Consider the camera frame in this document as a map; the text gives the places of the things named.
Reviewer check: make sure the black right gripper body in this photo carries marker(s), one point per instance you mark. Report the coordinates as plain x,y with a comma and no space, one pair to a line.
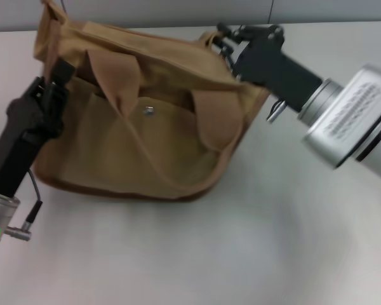
270,63

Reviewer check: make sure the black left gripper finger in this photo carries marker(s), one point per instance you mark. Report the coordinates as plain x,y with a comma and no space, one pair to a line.
38,89
62,76

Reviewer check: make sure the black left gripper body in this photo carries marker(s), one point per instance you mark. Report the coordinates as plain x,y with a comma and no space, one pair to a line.
19,136

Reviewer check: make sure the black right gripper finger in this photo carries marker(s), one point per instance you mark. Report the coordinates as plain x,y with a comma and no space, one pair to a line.
230,52
244,31

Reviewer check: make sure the khaki canvas food bag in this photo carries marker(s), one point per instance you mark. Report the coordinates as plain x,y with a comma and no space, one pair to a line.
165,143

